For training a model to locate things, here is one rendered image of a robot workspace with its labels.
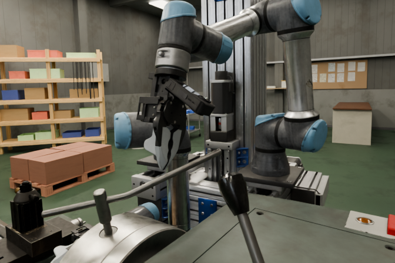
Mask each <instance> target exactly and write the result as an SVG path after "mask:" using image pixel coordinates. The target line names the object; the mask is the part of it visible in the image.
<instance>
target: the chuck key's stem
mask: <svg viewBox="0 0 395 263"><path fill-rule="evenodd" d="M93 197H94V200H95V203H96V210H97V213H98V217H99V222H100V224H103V229H104V232H105V235H109V234H112V230H113V229H112V227H111V220H112V216H111V211H110V208H109V204H107V203H106V199H107V195H106V190H105V189H102V188H101V189H98V190H95V191H94V192H93Z"/></svg>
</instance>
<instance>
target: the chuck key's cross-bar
mask: <svg viewBox="0 0 395 263"><path fill-rule="evenodd" d="M221 153H222V152H221V150H220V149H216V150H214V151H212V152H210V153H208V154H206V155H204V156H202V157H199V158H198V159H196V160H193V161H191V162H189V163H187V164H185V165H183V166H181V167H179V168H176V169H174V170H172V171H170V172H168V173H166V174H164V175H162V176H160V177H158V178H156V179H154V180H152V181H149V182H147V183H145V184H143V185H141V186H139V187H136V188H134V189H133V190H130V191H128V192H126V193H123V194H118V195H113V196H109V197H107V199H106V203H107V204H109V203H114V202H117V201H122V200H126V199H129V198H131V197H133V196H135V195H137V194H139V193H141V192H143V191H146V190H148V189H150V188H152V187H154V186H156V185H158V184H160V183H162V182H164V181H166V180H168V179H170V178H172V177H174V176H177V175H179V174H181V173H183V172H185V171H187V170H189V169H192V168H194V167H196V166H198V165H200V164H202V163H204V162H206V161H208V160H210V159H212V158H214V157H216V156H218V155H220V154H221ZM91 207H96V203H95V200H90V201H85V202H82V203H77V204H72V205H67V206H64V207H59V208H54V209H50V210H45V211H42V213H41V216H42V218H46V217H51V216H54V215H59V214H64V213H69V212H73V211H77V210H82V209H86V208H91Z"/></svg>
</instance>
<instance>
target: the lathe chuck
mask: <svg viewBox="0 0 395 263"><path fill-rule="evenodd" d="M152 224H165V223H164V222H160V221H158V220H154V219H152V218H149V217H144V216H142V215H138V214H136V213H123V214H118V215H114V216H112V220H111V227H116V228H117V229H118V231H117V232H116V233H115V234H114V235H113V236H111V237H108V238H100V236H99V235H100V233H101V232H102V231H103V224H100V223H98V224H96V225H95V226H94V227H92V228H91V229H90V230H89V231H87V232H86V233H85V234H84V235H83V236H81V237H80V239H78V240H77V242H76V243H74V244H73V246H71V248H70V249H69V250H68V252H67V253H66V254H65V255H64V256H63V258H62V259H61V261H60V262H59V263H102V262H103V260H104V259H105V258H106V257H107V256H108V255H109V254H110V253H111V251H112V250H113V249H114V248H115V247H116V246H117V245H118V244H120V243H121V242H122V241H123V240H124V239H125V238H127V237H128V236H130V235H131V234H132V233H134V232H135V231H137V230H139V229H141V228H143V227H145V226H148V225H152Z"/></svg>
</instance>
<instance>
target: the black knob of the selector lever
mask: <svg viewBox="0 0 395 263"><path fill-rule="evenodd" d="M217 183H218V186H219V191H220V193H221V195H222V197H223V199H224V200H225V202H226V204H227V206H228V207H229V209H230V210H231V212H232V213H233V215H234V216H236V215H239V214H243V213H246V212H248V211H249V198H248V193H247V184H246V181H245V179H244V177H243V175H242V174H241V173H238V172H231V173H227V174H225V175H223V176H221V178H220V179H219V181H218V182H217Z"/></svg>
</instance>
